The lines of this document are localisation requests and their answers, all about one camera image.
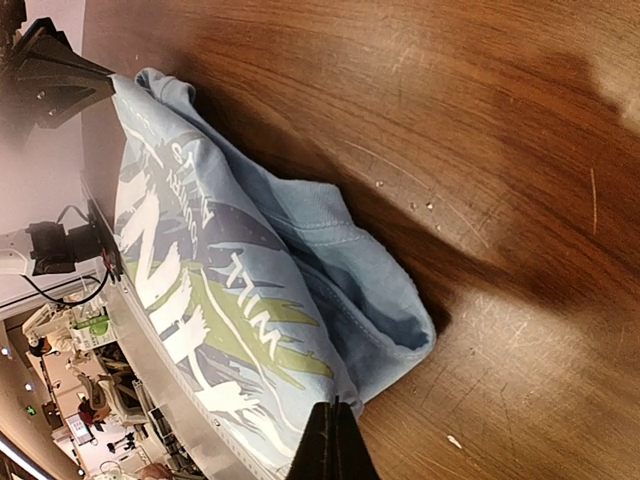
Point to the light blue printed t-shirt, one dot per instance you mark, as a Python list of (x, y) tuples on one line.
[(264, 293)]

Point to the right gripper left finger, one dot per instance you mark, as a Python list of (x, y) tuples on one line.
[(314, 456)]

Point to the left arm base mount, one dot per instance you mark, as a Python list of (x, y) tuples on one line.
[(56, 250)]

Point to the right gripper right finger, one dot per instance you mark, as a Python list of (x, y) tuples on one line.
[(352, 460)]

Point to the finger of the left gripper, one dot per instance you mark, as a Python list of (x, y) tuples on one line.
[(44, 83)]

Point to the front aluminium frame rail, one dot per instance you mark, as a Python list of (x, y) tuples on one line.
[(214, 451)]

